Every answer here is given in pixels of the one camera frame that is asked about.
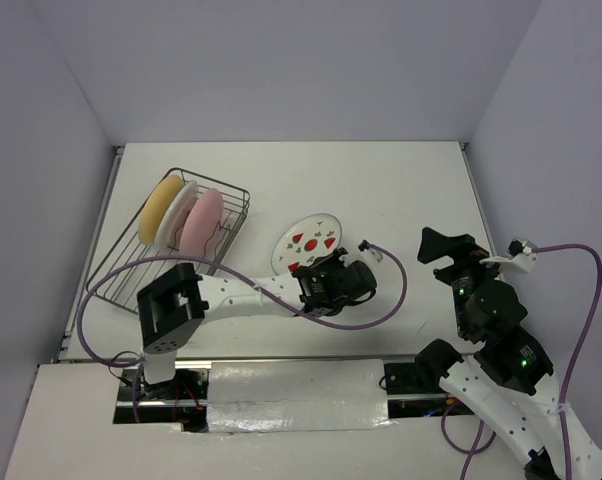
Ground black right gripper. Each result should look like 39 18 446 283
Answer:
415 224 510 336

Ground white strawberry pattern plate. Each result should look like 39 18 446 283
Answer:
271 213 342 275

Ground pink plate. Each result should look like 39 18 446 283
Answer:
178 188 224 257

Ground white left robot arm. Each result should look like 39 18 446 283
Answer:
137 248 383 399

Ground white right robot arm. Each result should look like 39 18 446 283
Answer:
415 227 602 479

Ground silver foil tape cover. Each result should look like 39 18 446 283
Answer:
206 359 390 434

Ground white plate blue rim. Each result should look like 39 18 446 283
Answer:
153 181 199 250

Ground yellow plate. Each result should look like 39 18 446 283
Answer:
137 175 184 245

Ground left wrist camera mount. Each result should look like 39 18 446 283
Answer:
340 240 383 268

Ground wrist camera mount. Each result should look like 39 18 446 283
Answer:
340 240 383 268
479 238 537 274

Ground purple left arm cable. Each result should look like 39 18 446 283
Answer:
76 242 408 419

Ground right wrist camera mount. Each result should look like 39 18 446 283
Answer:
479 238 537 274

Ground metal wire dish rack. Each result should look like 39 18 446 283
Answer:
85 167 252 316

